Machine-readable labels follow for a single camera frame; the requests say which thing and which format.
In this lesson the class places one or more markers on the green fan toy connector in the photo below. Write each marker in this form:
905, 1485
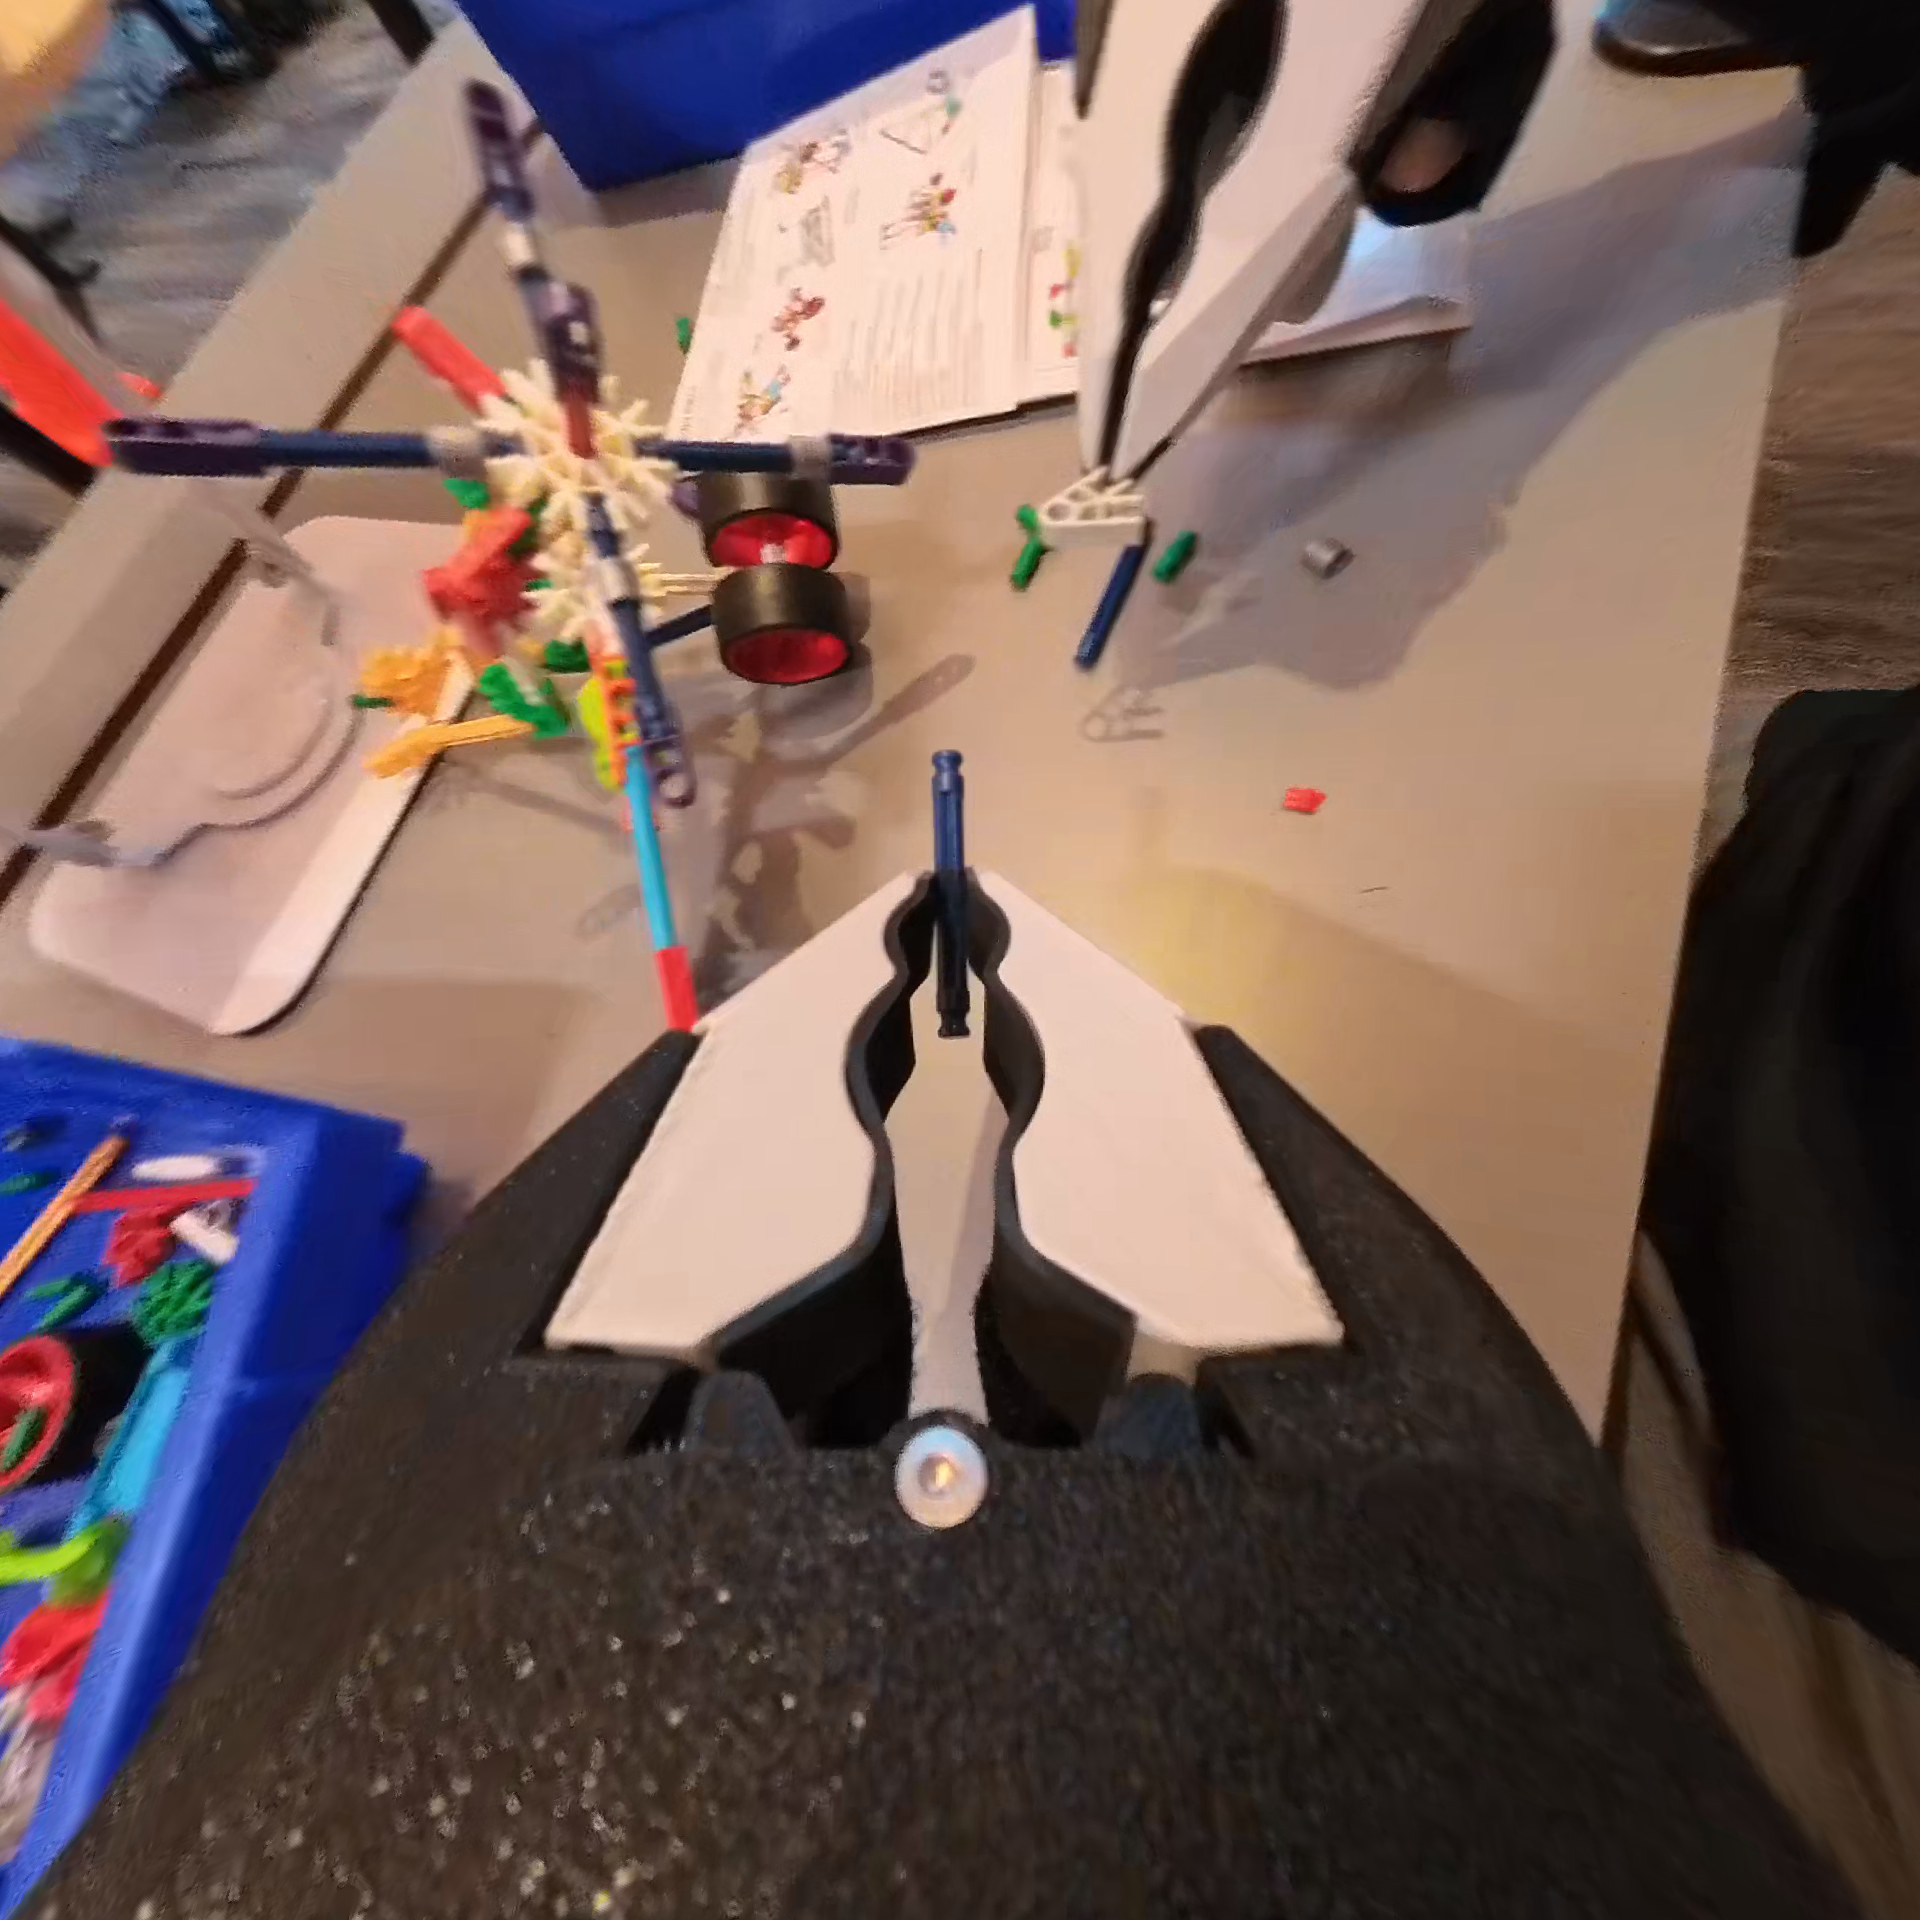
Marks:
177, 1299

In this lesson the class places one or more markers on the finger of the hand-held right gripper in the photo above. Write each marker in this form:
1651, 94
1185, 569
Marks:
1291, 194
1118, 151

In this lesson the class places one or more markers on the colourful construction toy model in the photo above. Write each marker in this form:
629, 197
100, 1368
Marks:
773, 601

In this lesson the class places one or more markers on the printed instruction leaflet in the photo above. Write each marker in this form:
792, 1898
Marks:
901, 271

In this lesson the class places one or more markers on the orange traffic cone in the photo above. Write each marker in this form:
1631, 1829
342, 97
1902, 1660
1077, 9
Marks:
53, 390

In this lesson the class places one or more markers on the lime green toy spool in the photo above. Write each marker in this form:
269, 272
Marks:
61, 1560

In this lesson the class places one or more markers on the blue parts bin with tag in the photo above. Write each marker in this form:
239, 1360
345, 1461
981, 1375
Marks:
300, 1275

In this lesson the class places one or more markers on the blue bin with papers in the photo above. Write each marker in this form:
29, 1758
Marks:
720, 75

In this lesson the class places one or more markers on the grey toy spacer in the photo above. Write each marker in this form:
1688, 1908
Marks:
1327, 556

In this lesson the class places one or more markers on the person's right forearm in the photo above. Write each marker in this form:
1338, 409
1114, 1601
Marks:
1861, 104

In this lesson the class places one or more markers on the white fan toy connector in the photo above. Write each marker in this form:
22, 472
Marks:
1091, 512

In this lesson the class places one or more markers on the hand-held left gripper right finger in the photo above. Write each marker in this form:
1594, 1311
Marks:
1162, 1200

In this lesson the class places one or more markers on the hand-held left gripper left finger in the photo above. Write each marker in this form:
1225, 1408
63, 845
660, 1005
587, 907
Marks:
720, 1200

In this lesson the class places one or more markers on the white stand base board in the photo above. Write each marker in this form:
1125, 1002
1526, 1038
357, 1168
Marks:
254, 900

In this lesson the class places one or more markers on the thin red toy rod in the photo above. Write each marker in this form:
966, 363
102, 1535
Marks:
165, 1196

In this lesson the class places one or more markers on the yellow toy rod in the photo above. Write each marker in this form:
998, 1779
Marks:
61, 1208

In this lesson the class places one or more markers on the person's right hand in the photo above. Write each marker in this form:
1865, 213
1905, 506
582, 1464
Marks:
1418, 159

